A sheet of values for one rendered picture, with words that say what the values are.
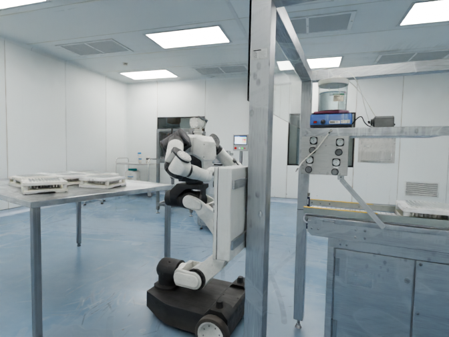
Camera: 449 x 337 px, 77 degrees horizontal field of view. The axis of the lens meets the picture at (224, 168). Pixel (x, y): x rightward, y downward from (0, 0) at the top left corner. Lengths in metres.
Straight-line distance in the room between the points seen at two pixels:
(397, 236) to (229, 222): 0.96
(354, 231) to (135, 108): 7.06
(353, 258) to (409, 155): 5.30
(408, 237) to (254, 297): 0.86
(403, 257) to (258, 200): 0.95
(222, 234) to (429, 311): 1.19
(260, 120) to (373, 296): 1.15
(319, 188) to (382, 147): 1.52
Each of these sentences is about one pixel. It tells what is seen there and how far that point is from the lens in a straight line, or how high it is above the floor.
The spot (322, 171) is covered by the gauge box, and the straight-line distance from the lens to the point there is 1.46.
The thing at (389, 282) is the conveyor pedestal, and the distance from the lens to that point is 1.67.
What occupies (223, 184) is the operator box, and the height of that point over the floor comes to 1.03.
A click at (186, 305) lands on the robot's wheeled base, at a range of 1.94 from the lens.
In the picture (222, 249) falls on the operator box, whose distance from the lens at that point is 0.81.
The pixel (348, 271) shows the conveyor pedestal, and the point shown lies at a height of 0.52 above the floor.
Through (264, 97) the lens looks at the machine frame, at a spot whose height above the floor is 1.28.
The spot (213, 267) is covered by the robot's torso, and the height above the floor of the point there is 0.38.
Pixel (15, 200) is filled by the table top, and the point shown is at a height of 0.82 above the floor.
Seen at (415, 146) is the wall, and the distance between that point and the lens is 6.83.
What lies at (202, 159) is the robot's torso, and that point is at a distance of 1.76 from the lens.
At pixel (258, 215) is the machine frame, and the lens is 0.86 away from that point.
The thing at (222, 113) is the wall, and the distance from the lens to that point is 6.90.
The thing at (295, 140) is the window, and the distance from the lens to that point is 6.54.
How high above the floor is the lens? 1.12
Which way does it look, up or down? 3 degrees down
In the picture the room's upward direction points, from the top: 1 degrees clockwise
